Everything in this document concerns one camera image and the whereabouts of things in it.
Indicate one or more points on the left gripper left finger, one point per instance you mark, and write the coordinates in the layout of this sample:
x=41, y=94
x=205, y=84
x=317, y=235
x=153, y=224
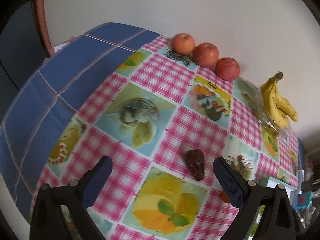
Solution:
x=48, y=221

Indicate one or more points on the teal box red label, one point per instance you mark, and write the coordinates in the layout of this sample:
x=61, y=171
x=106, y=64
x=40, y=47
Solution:
x=303, y=200

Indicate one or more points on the yellow banana bunch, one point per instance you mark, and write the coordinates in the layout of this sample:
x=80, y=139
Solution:
x=278, y=107

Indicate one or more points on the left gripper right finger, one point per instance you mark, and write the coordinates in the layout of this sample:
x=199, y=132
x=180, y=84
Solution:
x=277, y=221

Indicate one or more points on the left red apple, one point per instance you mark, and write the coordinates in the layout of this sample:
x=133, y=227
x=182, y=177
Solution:
x=183, y=44

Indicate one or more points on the pink checkered fruit tablecloth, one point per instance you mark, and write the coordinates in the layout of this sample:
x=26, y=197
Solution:
x=167, y=105

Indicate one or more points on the red apple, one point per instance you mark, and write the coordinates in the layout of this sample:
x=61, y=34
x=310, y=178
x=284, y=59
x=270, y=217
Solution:
x=205, y=55
x=227, y=69
x=183, y=44

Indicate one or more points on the orange tangerine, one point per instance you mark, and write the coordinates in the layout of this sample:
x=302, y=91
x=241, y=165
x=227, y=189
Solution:
x=224, y=197

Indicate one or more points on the middle red apple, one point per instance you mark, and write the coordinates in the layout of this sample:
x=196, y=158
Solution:
x=205, y=55

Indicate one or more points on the clear plastic container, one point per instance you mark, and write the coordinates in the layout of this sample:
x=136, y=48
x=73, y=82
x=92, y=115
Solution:
x=266, y=120

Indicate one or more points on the dark brown avocado left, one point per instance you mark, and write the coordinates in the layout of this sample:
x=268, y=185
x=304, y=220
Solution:
x=194, y=160

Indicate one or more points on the blue plaid cloth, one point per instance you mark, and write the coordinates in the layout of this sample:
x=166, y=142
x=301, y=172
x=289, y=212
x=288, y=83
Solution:
x=68, y=81

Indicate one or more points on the white tray teal rim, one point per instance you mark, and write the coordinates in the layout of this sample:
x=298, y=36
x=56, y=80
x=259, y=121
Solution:
x=273, y=182

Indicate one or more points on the right red apple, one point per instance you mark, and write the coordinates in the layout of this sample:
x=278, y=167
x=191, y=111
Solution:
x=227, y=69

